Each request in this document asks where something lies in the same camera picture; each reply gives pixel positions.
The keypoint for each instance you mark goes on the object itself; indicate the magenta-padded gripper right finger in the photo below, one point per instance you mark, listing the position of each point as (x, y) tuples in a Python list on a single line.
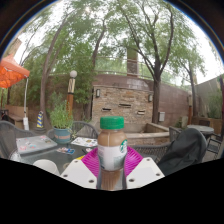
[(146, 170)]

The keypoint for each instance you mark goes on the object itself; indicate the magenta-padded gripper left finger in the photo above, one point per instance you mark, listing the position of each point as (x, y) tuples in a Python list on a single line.
[(77, 172)]

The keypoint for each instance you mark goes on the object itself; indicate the green-capped coffee drink bottle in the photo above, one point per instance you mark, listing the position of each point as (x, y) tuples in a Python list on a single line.
[(112, 150)]

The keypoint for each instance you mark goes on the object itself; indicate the small colourful sticker card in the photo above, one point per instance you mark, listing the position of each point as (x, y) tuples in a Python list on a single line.
[(66, 150)]

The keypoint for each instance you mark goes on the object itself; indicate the white printed paper sheet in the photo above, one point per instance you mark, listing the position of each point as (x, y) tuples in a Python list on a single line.
[(85, 142)]

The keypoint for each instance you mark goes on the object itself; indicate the white ceramic mug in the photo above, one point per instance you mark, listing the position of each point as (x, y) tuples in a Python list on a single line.
[(46, 166)]

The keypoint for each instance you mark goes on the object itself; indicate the low stone basin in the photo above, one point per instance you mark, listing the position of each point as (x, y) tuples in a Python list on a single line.
[(156, 130)]

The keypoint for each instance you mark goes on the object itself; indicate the black jacket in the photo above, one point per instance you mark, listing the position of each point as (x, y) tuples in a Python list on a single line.
[(185, 150)]

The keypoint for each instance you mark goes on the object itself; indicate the green plant in blue pot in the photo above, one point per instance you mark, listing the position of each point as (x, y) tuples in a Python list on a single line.
[(61, 125)]

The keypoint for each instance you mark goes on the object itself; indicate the grey laptop with stickers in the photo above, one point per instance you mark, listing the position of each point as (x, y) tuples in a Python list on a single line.
[(35, 145)]

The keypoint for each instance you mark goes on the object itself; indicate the blue yellow striped cone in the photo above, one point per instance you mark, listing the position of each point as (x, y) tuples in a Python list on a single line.
[(40, 120)]

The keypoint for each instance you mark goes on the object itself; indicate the round grey patio table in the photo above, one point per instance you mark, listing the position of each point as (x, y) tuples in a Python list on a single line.
[(200, 129)]

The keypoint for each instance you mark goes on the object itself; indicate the tall leafy tree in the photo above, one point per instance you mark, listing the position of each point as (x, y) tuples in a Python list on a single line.
[(156, 100), (193, 93), (45, 93)]

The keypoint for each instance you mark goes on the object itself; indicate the wooden bench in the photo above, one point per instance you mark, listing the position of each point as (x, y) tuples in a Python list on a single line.
[(16, 116)]

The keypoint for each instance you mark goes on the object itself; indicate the orange canopy tent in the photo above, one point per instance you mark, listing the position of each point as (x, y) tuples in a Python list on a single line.
[(11, 73)]

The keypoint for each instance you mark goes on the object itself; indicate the grey wall utility box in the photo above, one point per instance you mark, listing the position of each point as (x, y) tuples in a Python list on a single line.
[(161, 116)]

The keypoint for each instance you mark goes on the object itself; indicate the black wall lantern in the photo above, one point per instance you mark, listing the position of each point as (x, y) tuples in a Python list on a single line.
[(97, 93), (150, 98)]

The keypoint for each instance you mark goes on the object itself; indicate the slim wooden lamp post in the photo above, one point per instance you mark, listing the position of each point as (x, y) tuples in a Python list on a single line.
[(190, 110)]

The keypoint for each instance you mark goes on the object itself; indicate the globe-topped wooden lamp post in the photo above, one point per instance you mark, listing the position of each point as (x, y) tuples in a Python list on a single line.
[(71, 96)]

